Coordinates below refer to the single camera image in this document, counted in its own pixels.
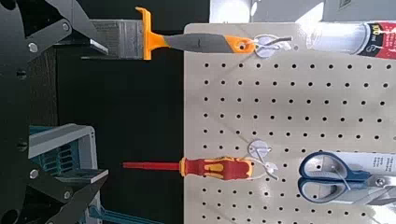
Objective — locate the beige perforated pegboard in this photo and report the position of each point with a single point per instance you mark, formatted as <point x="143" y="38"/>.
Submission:
<point x="280" y="109"/>

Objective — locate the black back panel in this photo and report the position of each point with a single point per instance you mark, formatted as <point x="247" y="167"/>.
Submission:
<point x="130" y="109"/>

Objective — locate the red and white tube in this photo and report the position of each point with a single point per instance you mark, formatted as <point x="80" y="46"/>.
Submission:
<point x="339" y="37"/>

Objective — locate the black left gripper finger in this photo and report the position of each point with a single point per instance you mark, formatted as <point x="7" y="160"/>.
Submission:
<point x="77" y="25"/>
<point x="77" y="196"/>

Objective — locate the red yellow screwdriver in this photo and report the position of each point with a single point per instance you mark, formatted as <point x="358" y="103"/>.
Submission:
<point x="211" y="168"/>

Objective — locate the white pegboard hook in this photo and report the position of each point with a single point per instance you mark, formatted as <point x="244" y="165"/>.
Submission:
<point x="258" y="147"/>
<point x="264" y="49"/>

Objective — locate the blue grey plastic crate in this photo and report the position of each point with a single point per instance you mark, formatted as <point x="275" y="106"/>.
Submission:
<point x="56" y="140"/>

